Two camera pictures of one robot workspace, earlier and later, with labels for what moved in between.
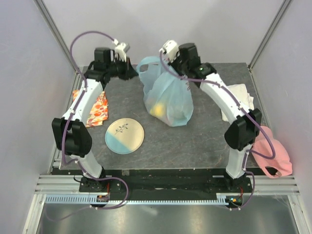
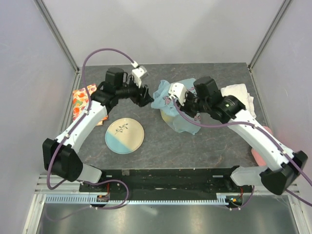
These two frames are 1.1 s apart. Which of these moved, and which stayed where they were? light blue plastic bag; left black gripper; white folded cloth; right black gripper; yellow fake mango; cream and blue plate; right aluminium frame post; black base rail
Moved: right black gripper; light blue plastic bag; left black gripper; yellow fake mango
Stayed: right aluminium frame post; cream and blue plate; black base rail; white folded cloth
